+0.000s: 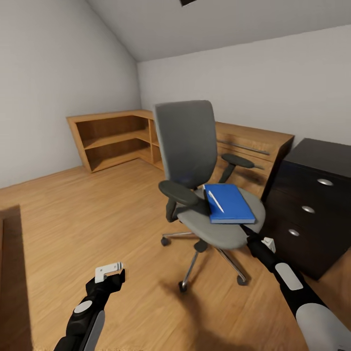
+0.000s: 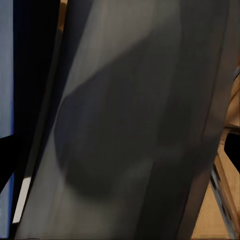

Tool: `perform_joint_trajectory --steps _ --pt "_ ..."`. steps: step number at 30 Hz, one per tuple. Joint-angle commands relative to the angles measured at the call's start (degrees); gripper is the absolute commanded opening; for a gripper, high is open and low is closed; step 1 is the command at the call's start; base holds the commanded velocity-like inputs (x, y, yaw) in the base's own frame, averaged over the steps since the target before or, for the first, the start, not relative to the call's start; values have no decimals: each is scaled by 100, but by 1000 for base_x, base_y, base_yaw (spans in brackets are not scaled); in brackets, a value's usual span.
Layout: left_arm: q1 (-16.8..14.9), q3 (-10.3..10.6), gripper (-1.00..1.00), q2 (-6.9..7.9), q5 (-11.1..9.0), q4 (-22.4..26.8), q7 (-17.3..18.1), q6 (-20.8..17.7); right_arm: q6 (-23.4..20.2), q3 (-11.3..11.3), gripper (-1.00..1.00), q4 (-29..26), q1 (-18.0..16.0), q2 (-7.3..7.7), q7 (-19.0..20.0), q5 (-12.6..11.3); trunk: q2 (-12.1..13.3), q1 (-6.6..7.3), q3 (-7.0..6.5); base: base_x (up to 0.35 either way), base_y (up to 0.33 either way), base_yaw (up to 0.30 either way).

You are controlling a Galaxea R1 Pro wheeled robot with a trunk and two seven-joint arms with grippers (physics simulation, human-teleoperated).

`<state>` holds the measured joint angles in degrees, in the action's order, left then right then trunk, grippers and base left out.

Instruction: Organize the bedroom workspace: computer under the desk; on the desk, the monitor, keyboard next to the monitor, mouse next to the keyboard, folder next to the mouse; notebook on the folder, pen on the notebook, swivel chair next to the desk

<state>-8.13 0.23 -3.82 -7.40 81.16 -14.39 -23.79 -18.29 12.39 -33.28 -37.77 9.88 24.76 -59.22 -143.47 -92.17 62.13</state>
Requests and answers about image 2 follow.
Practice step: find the swivel chair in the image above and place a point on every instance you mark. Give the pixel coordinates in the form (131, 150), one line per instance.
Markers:
(134, 110)

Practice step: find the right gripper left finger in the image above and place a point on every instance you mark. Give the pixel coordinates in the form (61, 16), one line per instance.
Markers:
(12, 149)

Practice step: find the bookcase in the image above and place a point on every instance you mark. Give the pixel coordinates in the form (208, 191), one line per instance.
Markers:
(62, 15)

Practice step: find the folder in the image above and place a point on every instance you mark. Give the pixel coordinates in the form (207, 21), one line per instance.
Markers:
(28, 30)

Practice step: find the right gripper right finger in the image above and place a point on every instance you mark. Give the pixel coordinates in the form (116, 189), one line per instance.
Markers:
(232, 149)

